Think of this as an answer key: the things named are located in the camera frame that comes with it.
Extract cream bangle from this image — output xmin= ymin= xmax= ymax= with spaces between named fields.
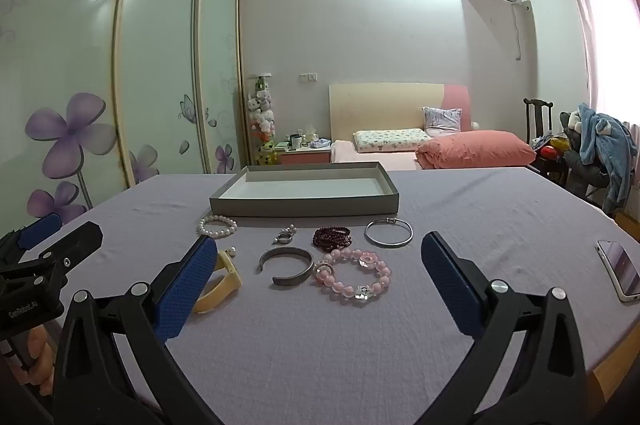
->
xmin=192 ymin=249 xmax=243 ymax=315

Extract grey clothes pile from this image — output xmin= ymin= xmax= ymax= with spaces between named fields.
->
xmin=559 ymin=110 xmax=618 ymax=208

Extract thin silver bangle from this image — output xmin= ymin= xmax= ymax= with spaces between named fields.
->
xmin=364 ymin=217 xmax=414 ymax=249

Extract dark red bead bracelet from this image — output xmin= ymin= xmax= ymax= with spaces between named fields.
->
xmin=312 ymin=226 xmax=353 ymax=254

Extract grey metal cuff bangle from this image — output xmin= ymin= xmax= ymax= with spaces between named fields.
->
xmin=258 ymin=246 xmax=315 ymax=289

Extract bed with cream headboard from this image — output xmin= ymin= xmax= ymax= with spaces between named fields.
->
xmin=328 ymin=82 xmax=538 ymax=170

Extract purple tablecloth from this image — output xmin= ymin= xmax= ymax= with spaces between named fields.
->
xmin=0 ymin=165 xmax=640 ymax=425

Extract hanging plush toy column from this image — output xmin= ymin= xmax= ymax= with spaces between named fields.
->
xmin=246 ymin=75 xmax=281 ymax=166

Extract pink nightstand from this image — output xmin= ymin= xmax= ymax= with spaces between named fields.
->
xmin=277 ymin=140 xmax=332 ymax=166

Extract floral white pillow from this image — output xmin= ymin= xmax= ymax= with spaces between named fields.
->
xmin=352 ymin=128 xmax=432 ymax=153

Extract pink bead bracelet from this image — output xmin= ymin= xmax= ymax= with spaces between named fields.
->
xmin=312 ymin=247 xmax=392 ymax=306

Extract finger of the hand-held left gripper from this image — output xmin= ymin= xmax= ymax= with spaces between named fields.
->
xmin=0 ymin=212 xmax=63 ymax=263
xmin=20 ymin=221 xmax=104 ymax=287

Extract cardboard box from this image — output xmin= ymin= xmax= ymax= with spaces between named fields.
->
xmin=614 ymin=210 xmax=640 ymax=247

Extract small patterned cushion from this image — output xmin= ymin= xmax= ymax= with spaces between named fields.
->
xmin=422 ymin=106 xmax=463 ymax=136

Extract white pearl bracelet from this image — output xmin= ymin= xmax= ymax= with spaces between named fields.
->
xmin=197 ymin=215 xmax=238 ymax=237

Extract smartphone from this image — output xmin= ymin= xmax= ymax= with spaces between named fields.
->
xmin=595 ymin=240 xmax=640 ymax=303

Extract colourful toys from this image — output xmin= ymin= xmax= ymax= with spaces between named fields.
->
xmin=532 ymin=132 xmax=572 ymax=162

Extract grey shallow tray box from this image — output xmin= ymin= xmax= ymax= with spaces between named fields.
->
xmin=209 ymin=162 xmax=401 ymax=218

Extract floral glass sliding wardrobe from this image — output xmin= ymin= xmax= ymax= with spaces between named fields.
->
xmin=0 ymin=0 xmax=246 ymax=226

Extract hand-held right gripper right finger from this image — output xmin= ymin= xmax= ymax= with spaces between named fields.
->
xmin=420 ymin=231 xmax=588 ymax=425

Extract air conditioner cable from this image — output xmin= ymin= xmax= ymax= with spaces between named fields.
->
xmin=512 ymin=2 xmax=525 ymax=62

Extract person's left hand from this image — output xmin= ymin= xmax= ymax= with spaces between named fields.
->
xmin=20 ymin=324 xmax=57 ymax=398

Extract dark wooden chair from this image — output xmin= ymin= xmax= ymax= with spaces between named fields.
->
xmin=522 ymin=97 xmax=572 ymax=186

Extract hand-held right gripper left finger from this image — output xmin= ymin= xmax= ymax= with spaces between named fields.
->
xmin=52 ymin=235 xmax=241 ymax=425

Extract pink curtain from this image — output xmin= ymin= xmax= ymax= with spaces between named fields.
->
xmin=560 ymin=0 xmax=640 ymax=126

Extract blue plush garment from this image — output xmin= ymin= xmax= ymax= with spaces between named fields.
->
xmin=575 ymin=103 xmax=638 ymax=206

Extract folded pink quilt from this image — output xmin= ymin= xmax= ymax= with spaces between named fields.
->
xmin=416 ymin=130 xmax=536 ymax=170

